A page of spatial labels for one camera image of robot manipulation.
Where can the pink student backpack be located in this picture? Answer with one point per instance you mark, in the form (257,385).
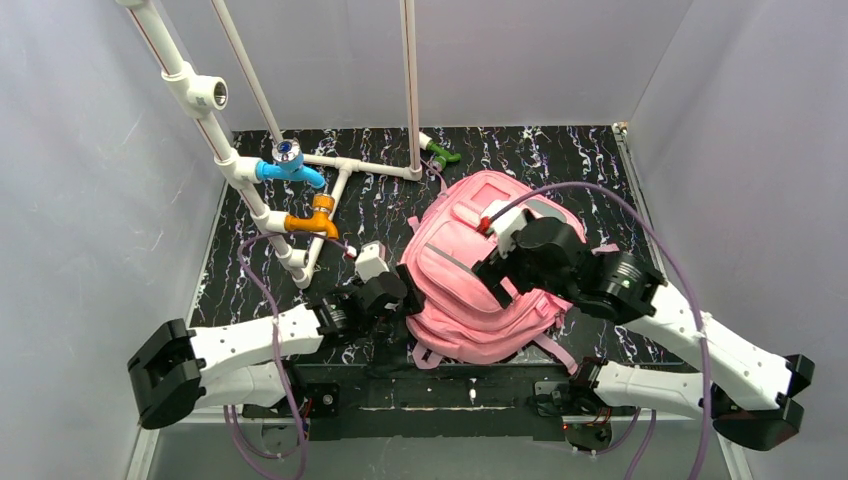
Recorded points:
(461,319)

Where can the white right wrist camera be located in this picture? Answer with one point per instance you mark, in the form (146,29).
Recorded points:
(502,228)

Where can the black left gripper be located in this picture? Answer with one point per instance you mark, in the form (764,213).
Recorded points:
(408,291)

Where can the black front mounting rail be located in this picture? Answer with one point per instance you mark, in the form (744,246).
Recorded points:
(505,400)

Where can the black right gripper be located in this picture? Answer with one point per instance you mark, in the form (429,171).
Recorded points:
(494,274)

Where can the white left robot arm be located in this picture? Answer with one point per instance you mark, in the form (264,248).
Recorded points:
(179,369)

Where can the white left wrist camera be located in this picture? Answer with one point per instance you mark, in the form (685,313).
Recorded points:
(369,260)

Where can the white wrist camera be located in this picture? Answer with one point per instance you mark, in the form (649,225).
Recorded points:
(502,228)
(369,260)

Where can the orange plastic tap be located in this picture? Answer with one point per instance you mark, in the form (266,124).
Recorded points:
(319,222)

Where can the white PVC pipe frame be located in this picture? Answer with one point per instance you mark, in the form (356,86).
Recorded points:
(338,76)

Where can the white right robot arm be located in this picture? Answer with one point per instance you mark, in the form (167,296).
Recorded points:
(746,393)

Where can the blue plastic tap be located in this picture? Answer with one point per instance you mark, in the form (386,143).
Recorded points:
(288,164)

